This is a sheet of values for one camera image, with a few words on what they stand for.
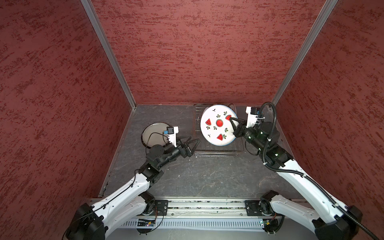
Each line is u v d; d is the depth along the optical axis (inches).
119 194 18.5
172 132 24.7
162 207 29.1
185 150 24.0
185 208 29.7
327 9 28.3
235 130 25.8
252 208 29.2
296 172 18.2
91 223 15.4
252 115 23.5
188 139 29.2
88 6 27.6
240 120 25.3
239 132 23.9
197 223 27.9
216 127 28.7
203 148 38.0
